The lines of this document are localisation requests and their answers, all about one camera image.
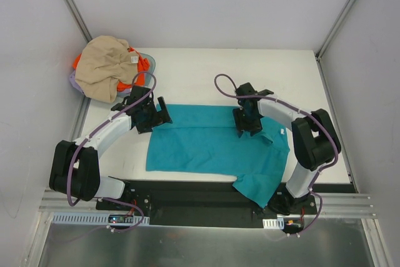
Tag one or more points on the blue-grey plastic basket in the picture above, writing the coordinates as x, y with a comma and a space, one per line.
152, 61

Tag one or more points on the right slotted cable duct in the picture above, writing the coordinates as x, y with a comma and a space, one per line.
277, 223

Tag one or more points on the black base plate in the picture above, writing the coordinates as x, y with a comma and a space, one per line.
199, 204

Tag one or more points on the teal t-shirt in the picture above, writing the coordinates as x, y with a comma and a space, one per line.
203, 139

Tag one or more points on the lavender t-shirt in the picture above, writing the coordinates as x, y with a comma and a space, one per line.
123, 93

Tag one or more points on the left corner aluminium post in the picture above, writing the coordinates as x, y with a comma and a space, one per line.
78, 19

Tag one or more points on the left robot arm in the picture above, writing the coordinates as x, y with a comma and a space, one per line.
75, 168

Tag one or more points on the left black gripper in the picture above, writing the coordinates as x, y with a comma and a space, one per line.
153, 118

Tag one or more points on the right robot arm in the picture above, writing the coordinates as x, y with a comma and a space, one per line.
315, 141

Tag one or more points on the left slotted cable duct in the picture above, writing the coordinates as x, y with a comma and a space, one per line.
99, 219

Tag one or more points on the right corner aluminium post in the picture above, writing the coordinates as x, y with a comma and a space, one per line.
338, 23

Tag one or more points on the orange t-shirt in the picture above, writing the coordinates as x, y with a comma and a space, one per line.
142, 65

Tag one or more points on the slotted cable duct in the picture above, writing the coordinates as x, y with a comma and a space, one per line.
277, 223
99, 219

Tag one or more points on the beige t-shirt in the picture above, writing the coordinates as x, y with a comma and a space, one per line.
105, 62

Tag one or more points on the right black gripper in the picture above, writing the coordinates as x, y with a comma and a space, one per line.
247, 124

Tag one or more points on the corner aluminium post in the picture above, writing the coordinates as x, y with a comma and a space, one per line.
338, 23
78, 19

